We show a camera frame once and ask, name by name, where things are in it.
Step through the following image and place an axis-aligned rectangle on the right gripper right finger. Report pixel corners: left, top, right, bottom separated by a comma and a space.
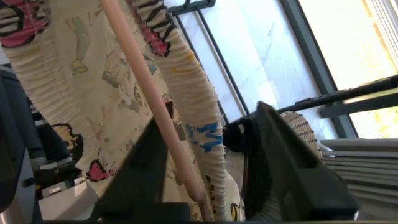
254, 101, 359, 222

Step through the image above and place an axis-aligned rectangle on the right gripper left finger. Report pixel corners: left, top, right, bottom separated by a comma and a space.
91, 117, 170, 218

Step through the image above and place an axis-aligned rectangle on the cream printed garment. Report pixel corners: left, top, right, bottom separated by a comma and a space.
0, 0, 247, 222

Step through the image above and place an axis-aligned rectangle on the pink clothes hanger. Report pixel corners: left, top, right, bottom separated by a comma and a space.
98, 0, 214, 222

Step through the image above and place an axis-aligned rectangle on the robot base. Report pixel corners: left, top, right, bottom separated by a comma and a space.
0, 63, 100, 224

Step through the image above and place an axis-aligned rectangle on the white laundry basket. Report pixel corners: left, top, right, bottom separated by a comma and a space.
242, 110, 326, 222

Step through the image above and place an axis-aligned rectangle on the black clothes rack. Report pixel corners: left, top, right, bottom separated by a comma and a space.
166, 0, 398, 156

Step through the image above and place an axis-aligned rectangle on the beige curtain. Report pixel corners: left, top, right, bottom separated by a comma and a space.
319, 138, 398, 222

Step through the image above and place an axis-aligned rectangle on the window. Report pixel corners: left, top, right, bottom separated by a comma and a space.
279, 0, 398, 139

